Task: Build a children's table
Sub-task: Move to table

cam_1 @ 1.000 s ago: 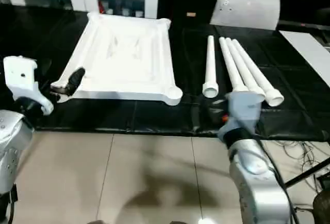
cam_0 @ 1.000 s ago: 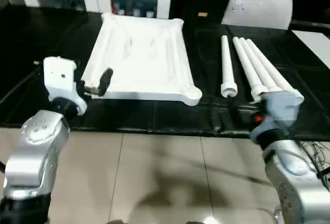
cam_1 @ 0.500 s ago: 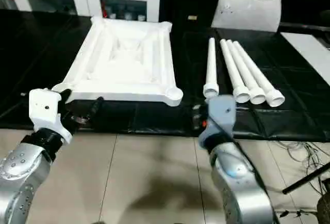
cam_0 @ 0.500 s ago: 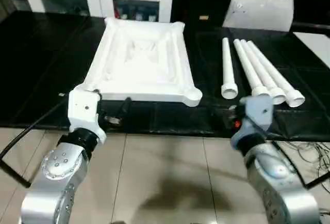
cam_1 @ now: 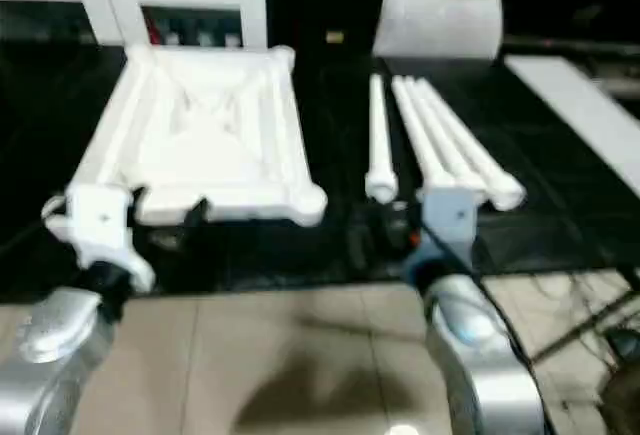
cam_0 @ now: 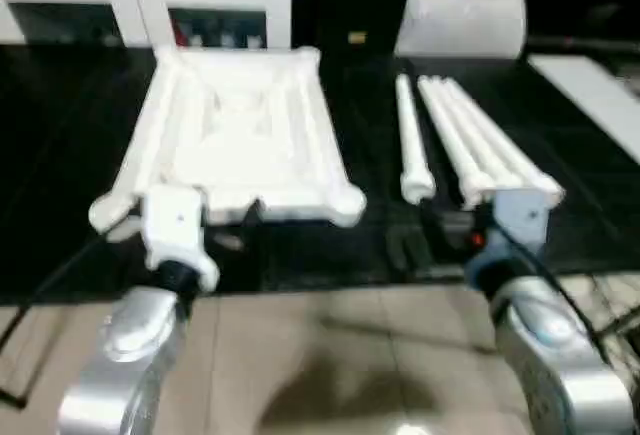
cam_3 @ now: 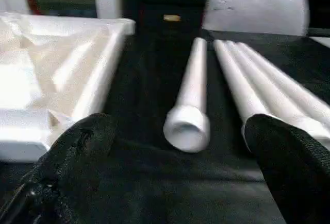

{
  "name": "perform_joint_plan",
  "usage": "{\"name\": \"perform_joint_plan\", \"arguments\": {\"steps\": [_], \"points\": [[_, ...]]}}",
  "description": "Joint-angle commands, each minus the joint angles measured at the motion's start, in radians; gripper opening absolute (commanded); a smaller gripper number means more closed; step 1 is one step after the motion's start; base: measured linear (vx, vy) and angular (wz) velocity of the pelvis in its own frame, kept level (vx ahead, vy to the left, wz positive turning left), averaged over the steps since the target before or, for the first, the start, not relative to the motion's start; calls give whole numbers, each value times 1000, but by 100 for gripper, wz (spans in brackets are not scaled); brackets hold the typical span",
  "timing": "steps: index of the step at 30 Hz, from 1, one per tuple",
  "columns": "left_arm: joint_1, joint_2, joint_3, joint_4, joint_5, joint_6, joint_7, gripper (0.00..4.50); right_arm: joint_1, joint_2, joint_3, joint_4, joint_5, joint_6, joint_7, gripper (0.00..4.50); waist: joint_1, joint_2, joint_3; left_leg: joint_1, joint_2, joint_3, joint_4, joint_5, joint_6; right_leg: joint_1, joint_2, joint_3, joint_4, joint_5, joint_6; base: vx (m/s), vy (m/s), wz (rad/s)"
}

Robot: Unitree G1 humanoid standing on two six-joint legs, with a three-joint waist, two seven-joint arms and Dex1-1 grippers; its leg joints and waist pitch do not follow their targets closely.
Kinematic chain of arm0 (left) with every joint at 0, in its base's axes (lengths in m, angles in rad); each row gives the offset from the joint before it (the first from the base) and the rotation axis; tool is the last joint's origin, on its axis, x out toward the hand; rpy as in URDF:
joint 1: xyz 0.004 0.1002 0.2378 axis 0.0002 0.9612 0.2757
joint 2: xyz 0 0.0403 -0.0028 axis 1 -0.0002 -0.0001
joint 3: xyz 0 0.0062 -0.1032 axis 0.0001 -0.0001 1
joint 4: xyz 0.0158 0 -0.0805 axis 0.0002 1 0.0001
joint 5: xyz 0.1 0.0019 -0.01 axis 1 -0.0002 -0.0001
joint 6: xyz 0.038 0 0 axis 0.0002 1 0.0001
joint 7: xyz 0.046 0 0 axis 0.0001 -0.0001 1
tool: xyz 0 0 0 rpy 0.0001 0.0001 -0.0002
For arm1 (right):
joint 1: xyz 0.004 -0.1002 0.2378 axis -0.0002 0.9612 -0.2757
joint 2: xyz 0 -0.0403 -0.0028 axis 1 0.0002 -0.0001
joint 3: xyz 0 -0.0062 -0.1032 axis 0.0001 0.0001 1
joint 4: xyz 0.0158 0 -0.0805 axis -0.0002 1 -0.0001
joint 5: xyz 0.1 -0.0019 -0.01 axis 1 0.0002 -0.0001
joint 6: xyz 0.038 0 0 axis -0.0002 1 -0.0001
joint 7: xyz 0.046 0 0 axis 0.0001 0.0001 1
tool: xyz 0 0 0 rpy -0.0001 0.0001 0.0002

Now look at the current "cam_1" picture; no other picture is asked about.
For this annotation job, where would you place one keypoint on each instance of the white plastic table top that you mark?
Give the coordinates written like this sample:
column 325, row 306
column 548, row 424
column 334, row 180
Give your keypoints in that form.
column 210, row 145

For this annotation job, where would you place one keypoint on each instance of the white plastic table leg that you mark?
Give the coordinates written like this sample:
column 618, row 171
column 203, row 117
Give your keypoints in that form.
column 475, row 155
column 415, row 125
column 378, row 130
column 440, row 140

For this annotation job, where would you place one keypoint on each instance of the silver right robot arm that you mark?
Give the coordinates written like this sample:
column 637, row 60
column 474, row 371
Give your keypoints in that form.
column 480, row 355

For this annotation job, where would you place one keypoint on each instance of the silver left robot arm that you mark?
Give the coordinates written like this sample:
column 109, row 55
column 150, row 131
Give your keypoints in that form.
column 50, row 355

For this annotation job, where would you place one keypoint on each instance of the black table mat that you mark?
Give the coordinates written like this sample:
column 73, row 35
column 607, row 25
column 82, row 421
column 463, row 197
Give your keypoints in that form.
column 30, row 155

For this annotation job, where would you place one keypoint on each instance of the small tan label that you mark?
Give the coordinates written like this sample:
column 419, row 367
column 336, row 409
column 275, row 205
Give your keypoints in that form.
column 335, row 36

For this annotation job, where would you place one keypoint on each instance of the white flat board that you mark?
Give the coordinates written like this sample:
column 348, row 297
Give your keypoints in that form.
column 575, row 105

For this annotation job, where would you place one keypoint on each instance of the black stand leg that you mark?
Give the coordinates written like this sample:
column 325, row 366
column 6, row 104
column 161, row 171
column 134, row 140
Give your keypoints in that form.
column 585, row 312

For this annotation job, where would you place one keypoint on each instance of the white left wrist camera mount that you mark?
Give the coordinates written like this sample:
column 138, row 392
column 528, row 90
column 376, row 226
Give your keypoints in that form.
column 100, row 225

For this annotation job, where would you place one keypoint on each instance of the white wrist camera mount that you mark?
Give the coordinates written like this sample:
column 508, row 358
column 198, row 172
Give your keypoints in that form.
column 100, row 225
column 450, row 215

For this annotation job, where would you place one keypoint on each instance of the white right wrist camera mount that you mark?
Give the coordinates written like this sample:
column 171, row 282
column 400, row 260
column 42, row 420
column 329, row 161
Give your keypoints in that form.
column 450, row 215

